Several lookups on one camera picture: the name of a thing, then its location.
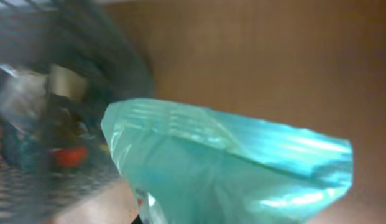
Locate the light teal tissue pack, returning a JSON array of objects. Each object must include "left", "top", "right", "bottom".
[{"left": 101, "top": 98, "right": 354, "bottom": 224}]

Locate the beige brown snack bag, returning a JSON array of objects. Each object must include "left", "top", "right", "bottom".
[{"left": 0, "top": 63, "right": 88, "bottom": 123}]

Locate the green Nescafe coffee bag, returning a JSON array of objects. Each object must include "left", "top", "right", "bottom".
[{"left": 0, "top": 121, "right": 119, "bottom": 185}]

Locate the grey plastic shopping basket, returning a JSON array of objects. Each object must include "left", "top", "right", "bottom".
[{"left": 0, "top": 1, "right": 153, "bottom": 223}]

